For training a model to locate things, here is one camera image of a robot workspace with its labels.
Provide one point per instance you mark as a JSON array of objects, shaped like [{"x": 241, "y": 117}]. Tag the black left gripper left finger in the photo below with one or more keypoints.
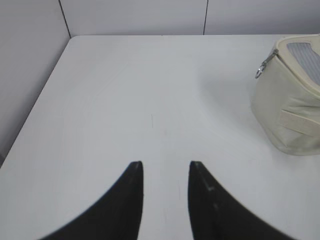
[{"x": 116, "y": 215}]

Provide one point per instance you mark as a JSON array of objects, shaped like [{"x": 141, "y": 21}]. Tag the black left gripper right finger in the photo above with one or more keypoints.
[{"x": 215, "y": 214}]

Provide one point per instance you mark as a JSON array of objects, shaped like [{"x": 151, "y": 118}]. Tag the cream fabric zipper bag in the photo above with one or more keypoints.
[{"x": 286, "y": 102}]

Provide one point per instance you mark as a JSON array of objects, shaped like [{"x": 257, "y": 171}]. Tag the metal zipper pull with ring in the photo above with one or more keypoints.
[{"x": 263, "y": 65}]

